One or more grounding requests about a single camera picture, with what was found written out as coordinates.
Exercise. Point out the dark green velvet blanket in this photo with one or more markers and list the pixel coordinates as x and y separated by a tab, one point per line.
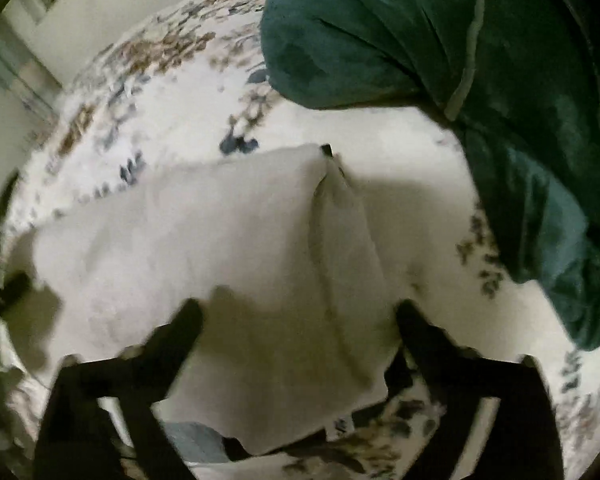
480	60

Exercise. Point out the floral printed bed sheet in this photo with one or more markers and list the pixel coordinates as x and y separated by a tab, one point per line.
145	85

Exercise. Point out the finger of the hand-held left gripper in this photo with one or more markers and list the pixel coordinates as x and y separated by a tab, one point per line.
7	292

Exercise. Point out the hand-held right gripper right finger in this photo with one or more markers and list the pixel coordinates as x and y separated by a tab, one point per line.
420	330

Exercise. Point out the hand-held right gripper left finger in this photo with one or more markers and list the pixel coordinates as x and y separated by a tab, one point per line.
182	327

